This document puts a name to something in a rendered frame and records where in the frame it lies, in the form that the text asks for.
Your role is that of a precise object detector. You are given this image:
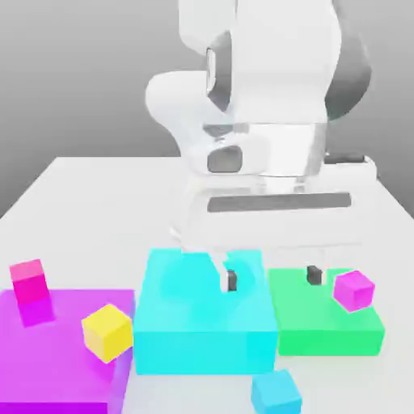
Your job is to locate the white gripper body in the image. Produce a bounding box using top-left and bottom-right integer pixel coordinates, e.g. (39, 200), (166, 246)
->
(178, 185), (362, 254)

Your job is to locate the small magenta cube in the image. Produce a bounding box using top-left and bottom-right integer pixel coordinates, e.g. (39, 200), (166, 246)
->
(332, 269), (377, 314)

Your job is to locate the small blue cube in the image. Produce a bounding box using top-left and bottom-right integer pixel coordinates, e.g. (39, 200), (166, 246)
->
(250, 368), (304, 414)

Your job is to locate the small yellow cube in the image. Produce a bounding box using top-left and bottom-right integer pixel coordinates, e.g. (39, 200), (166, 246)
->
(80, 302), (134, 365)

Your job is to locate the small pink cube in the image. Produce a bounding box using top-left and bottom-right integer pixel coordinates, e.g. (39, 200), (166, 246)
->
(8, 258), (57, 329)

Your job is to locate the large green box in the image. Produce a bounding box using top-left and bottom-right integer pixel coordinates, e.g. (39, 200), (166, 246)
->
(267, 267), (387, 358)

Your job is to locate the large cyan box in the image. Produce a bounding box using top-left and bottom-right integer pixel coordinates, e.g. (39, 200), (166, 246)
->
(131, 247), (280, 377)

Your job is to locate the large purple box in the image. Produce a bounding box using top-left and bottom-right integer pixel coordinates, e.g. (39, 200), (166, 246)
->
(0, 288), (136, 414)

